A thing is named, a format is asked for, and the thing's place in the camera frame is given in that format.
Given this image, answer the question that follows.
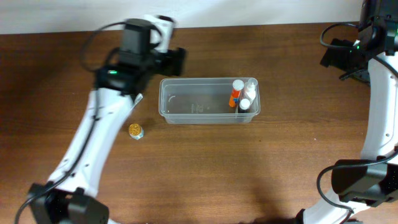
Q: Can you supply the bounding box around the orange tube white cap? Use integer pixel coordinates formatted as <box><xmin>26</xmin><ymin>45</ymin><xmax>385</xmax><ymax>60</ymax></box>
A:
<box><xmin>229</xmin><ymin>80</ymin><xmax>244</xmax><ymax>108</ymax></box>

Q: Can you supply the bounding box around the small gold-lid jar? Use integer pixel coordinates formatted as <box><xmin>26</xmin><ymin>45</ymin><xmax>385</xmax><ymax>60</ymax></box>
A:
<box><xmin>128</xmin><ymin>123</ymin><xmax>144</xmax><ymax>140</ymax></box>

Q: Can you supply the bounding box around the white spray bottle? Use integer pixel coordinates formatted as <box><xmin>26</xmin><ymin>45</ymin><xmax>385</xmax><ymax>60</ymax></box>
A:
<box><xmin>240</xmin><ymin>78</ymin><xmax>258</xmax><ymax>104</ymax></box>

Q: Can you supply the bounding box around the black bottle white cap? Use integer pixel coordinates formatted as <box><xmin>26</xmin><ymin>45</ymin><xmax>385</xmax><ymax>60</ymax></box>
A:
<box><xmin>237</xmin><ymin>98</ymin><xmax>251</xmax><ymax>113</ymax></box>

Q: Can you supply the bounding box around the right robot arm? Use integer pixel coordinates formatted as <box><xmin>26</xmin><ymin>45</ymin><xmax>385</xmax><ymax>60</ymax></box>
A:
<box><xmin>293</xmin><ymin>0</ymin><xmax>397</xmax><ymax>223</ymax></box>

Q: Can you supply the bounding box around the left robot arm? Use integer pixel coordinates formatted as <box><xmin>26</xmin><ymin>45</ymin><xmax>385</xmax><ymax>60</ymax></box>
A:
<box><xmin>24</xmin><ymin>16</ymin><xmax>187</xmax><ymax>223</ymax></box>

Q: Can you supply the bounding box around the clear plastic container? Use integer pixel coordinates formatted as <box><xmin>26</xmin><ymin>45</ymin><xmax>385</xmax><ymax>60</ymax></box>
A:
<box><xmin>159</xmin><ymin>77</ymin><xmax>261</xmax><ymax>124</ymax></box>

